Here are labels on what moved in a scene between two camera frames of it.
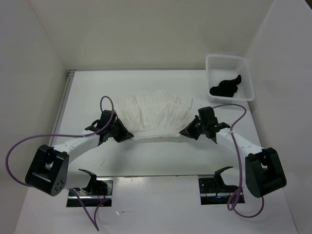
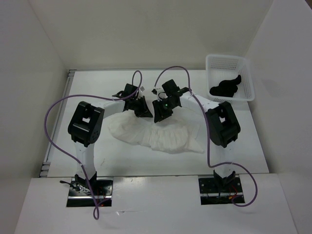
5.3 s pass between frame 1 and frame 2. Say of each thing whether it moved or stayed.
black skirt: stayed
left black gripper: moved
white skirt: moved
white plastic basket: stayed
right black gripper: moved
